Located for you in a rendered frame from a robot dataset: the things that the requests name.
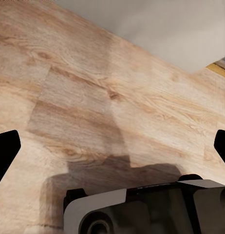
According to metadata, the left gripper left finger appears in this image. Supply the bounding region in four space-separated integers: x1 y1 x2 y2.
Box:
0 130 21 181

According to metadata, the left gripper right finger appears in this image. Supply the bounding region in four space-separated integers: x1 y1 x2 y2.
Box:
214 129 225 162

